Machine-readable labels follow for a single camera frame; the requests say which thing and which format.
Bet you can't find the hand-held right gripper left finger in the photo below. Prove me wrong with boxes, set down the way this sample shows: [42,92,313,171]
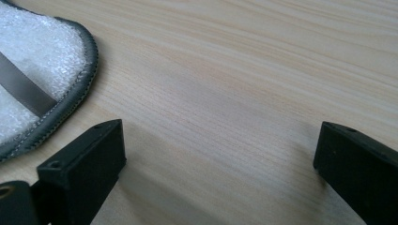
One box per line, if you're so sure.
[36,118,128,225]

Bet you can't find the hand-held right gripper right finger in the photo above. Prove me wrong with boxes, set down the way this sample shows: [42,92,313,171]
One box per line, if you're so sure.
[313,121,398,225]

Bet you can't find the white cleaning pad grey trim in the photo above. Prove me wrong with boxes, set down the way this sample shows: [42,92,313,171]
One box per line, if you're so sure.
[0,0,100,163]

